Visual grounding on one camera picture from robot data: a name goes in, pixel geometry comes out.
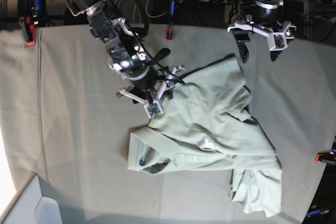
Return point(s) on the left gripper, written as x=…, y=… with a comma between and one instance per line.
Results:
x=242, y=36

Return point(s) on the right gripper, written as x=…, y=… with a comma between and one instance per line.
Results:
x=153, y=86

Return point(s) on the light green polo t-shirt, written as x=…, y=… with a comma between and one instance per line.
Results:
x=206, y=126

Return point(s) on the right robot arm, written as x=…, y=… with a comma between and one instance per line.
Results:
x=127, y=54

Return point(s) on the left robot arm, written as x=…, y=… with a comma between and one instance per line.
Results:
x=262, y=17

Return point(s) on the red clamp at centre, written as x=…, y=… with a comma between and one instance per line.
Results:
x=170, y=27

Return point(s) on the red clamp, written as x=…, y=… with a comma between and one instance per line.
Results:
x=326, y=157
x=170, y=27
x=28, y=16

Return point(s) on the grey-green table cloth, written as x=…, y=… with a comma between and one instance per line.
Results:
x=61, y=119

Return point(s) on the red clamp at right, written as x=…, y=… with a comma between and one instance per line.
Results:
x=326, y=157

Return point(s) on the red clamp at left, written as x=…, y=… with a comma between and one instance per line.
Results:
x=28, y=16

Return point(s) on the white plastic bin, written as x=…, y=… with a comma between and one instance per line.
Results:
x=30, y=206

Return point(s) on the blue clamp at bottom right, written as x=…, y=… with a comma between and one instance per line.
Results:
x=317, y=212

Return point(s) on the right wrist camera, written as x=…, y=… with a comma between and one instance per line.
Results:
x=153, y=109

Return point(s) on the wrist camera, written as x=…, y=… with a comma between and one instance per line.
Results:
x=153, y=109
x=276, y=41

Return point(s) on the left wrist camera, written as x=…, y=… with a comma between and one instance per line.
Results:
x=276, y=41

